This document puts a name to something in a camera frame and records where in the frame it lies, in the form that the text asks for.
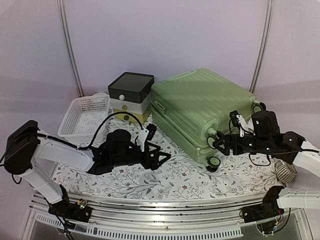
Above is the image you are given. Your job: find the white plastic mesh basket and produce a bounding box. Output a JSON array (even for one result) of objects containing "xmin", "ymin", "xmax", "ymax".
[{"xmin": 57, "ymin": 92, "xmax": 110, "ymax": 146}]

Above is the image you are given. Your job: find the floral white tablecloth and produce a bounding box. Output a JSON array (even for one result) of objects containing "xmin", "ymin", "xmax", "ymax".
[{"xmin": 52, "ymin": 130, "xmax": 279, "ymax": 202}]

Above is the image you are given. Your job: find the drawer cabinet with dark top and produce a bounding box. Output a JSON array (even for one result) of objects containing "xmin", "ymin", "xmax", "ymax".
[{"xmin": 108, "ymin": 72, "xmax": 155, "ymax": 124}]

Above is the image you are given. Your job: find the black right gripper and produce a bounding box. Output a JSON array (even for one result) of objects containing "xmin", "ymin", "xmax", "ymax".
[{"xmin": 213, "ymin": 133, "xmax": 273, "ymax": 156}]

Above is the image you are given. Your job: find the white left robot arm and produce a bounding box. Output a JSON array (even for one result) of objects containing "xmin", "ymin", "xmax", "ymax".
[{"xmin": 0, "ymin": 120, "xmax": 171, "ymax": 223}]

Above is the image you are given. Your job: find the green hard-shell suitcase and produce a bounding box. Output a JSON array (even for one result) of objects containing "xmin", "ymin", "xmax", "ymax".
[{"xmin": 150, "ymin": 68, "xmax": 265, "ymax": 172}]

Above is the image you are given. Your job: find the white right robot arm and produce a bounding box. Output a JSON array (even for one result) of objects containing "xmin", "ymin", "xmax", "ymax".
[{"xmin": 210, "ymin": 110, "xmax": 320, "ymax": 223}]

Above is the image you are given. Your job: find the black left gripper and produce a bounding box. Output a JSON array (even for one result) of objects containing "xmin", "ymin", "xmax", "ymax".
[{"xmin": 112, "ymin": 143, "xmax": 172, "ymax": 171}]

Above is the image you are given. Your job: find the aluminium front rail frame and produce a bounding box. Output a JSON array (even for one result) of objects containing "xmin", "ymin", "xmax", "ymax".
[{"xmin": 21, "ymin": 193, "xmax": 313, "ymax": 240}]

